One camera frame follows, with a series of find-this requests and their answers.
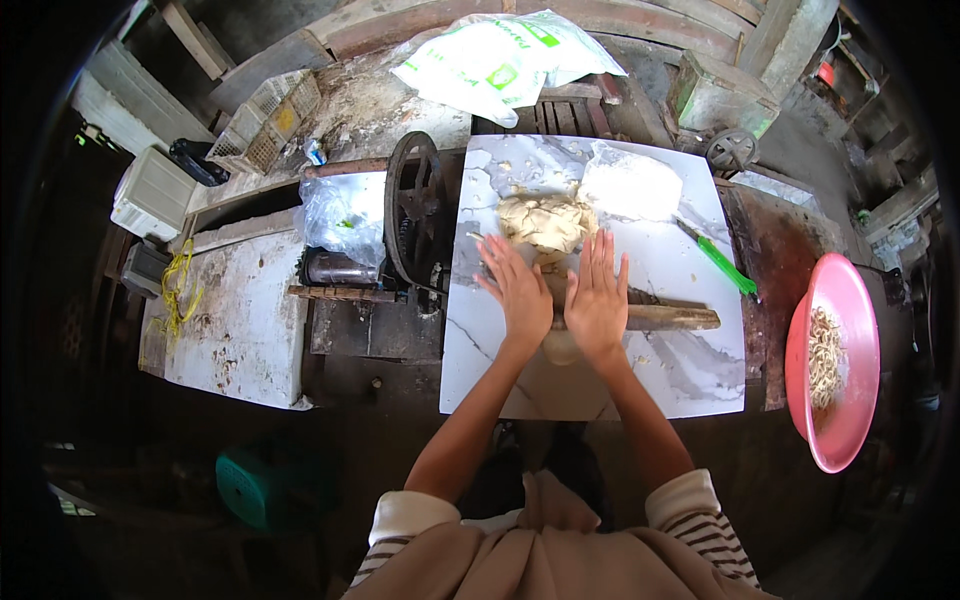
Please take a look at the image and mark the person's left hand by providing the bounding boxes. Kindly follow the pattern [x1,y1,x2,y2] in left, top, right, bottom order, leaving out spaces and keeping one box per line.
[474,233,555,353]

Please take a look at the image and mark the person's right hand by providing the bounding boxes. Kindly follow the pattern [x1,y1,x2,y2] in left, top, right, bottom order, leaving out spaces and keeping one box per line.
[563,228,631,361]

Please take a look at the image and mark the wooden rolling pin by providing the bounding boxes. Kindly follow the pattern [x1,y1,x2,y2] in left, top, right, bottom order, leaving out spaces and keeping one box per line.
[465,231,723,333]

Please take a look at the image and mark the pale dough lump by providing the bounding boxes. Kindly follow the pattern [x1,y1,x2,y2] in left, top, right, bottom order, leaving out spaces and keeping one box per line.
[495,192,600,256]

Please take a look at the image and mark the white marble board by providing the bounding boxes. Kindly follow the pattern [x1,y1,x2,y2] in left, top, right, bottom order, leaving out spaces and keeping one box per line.
[438,133,748,423]

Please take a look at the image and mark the clear bag of flour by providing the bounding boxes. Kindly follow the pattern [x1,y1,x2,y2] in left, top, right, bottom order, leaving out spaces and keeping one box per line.
[576,141,685,224]

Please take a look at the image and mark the black iron flywheel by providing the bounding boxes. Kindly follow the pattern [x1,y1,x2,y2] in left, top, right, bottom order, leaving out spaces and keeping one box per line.
[383,131,450,290]

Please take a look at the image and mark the person's legs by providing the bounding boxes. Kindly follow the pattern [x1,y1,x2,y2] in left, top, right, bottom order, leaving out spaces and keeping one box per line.
[457,420,612,534]

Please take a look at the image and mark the metal noodle press roller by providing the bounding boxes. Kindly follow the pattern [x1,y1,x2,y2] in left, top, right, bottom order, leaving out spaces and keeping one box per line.
[297,246,385,288]

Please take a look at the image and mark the clear crumpled plastic bag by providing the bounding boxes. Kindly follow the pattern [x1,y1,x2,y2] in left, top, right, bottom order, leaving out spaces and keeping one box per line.
[293,176,388,270]

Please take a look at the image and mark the small grey pulley wheel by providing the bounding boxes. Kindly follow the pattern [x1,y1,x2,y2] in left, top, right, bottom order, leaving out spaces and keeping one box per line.
[705,127,761,172]

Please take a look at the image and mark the white green printed plastic bag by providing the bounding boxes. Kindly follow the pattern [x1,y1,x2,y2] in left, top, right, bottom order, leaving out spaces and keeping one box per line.
[390,9,630,129]

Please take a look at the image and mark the yellow noodles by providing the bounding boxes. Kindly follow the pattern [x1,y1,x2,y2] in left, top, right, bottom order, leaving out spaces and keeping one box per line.
[807,305,847,411]

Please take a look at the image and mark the person's body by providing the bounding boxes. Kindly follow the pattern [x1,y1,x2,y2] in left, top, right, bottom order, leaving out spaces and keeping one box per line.
[341,468,781,600]

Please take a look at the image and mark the pink plastic basin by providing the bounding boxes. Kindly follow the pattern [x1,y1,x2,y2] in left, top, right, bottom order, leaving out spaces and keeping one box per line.
[784,252,882,475]

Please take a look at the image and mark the white plastic lattice basket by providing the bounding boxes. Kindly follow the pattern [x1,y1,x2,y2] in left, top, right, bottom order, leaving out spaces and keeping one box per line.
[205,69,324,177]

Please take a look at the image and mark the green plastic stool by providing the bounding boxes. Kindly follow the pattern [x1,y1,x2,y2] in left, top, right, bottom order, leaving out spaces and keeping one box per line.
[215,447,316,532]

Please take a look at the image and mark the white plastic crate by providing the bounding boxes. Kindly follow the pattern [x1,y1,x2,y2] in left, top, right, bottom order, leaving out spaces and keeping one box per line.
[110,145,199,243]

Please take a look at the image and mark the green handled knife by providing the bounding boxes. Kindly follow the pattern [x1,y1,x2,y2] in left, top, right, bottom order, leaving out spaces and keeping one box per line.
[672,215,760,300]

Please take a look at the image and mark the yellow cord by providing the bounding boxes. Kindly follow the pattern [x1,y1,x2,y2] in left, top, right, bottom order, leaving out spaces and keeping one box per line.
[141,238,205,354]

